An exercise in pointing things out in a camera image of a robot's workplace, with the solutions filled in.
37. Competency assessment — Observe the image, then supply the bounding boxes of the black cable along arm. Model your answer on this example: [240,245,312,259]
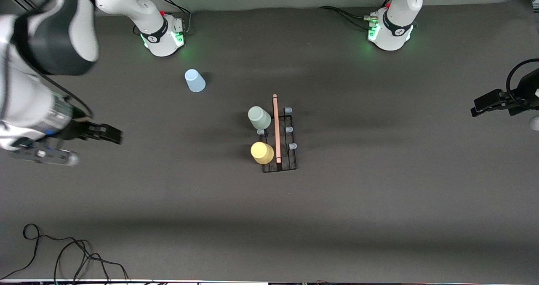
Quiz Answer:
[506,58,539,105]
[40,72,94,120]

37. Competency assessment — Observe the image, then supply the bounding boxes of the black left arm base cables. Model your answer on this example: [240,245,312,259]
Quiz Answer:
[318,5,379,31]

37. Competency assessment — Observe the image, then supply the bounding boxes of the thin black loose cable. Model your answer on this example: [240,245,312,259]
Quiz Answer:
[0,223,129,284]

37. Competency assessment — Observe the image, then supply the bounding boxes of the yellow plastic cup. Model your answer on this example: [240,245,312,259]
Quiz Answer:
[251,142,275,165]

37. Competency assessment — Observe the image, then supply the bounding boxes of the pale green plastic cup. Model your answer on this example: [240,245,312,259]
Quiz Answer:
[248,106,272,131]

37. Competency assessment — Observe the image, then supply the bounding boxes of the light blue plastic cup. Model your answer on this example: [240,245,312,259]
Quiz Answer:
[184,69,206,93]

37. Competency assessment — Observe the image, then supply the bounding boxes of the black wire cup holder rack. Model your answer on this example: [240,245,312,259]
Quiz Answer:
[255,94,299,173]

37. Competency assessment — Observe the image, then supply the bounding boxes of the black arm base cables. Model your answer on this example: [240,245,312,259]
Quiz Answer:
[318,5,379,31]
[133,0,192,37]

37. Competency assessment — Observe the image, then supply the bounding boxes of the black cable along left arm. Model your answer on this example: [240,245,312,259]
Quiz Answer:
[506,58,539,105]

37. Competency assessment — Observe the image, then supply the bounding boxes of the dark grey table mat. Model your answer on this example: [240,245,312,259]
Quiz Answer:
[0,0,539,282]

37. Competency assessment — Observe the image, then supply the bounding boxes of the black right arm base cables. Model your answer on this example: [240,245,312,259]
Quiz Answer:
[133,0,192,37]

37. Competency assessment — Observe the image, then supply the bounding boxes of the black cable along right arm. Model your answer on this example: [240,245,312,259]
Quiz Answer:
[40,72,94,120]

